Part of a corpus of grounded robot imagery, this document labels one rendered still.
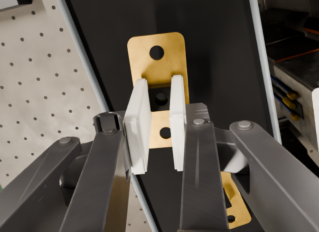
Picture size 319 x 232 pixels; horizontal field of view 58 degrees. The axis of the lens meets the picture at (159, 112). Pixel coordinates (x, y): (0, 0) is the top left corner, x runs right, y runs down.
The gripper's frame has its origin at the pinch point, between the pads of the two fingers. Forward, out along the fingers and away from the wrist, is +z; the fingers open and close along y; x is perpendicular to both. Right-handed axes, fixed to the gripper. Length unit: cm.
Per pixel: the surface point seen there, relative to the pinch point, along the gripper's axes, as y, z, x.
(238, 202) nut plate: 5.9, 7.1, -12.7
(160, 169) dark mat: -1.2, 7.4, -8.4
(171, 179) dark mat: -0.2, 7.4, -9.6
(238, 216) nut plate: 5.9, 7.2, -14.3
